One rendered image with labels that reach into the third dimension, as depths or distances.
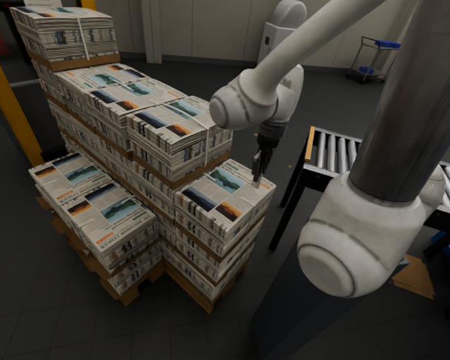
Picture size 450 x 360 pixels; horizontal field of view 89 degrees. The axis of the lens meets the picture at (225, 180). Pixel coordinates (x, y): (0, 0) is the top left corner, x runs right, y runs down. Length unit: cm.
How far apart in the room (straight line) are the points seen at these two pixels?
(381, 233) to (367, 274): 7
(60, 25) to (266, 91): 119
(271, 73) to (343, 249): 35
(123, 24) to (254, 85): 534
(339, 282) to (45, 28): 150
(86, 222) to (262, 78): 101
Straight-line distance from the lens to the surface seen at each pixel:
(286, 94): 65
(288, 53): 51
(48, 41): 152
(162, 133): 89
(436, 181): 62
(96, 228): 122
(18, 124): 216
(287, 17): 531
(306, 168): 132
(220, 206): 93
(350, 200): 42
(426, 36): 36
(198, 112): 106
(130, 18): 576
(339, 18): 53
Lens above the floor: 152
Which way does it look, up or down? 41 degrees down
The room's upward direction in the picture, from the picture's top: 9 degrees clockwise
